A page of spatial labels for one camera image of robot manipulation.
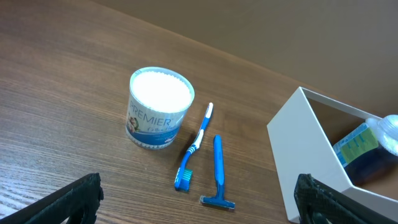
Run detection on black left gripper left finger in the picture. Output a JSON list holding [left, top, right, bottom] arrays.
[[1, 173, 104, 224]]

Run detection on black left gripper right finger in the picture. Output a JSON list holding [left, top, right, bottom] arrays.
[[294, 174, 397, 224]]

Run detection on dark blue spray bottle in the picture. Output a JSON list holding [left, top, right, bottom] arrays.
[[333, 114, 397, 185]]

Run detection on blue white toothbrush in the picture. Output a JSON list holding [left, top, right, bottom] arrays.
[[174, 103, 214, 192]]

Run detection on white cotton swab tub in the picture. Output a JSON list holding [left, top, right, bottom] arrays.
[[126, 67, 195, 149]]

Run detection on white cardboard box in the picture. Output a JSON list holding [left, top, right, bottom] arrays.
[[267, 87, 397, 223]]

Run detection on blue disposable razor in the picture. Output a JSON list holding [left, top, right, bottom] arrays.
[[200, 135, 235, 210]]

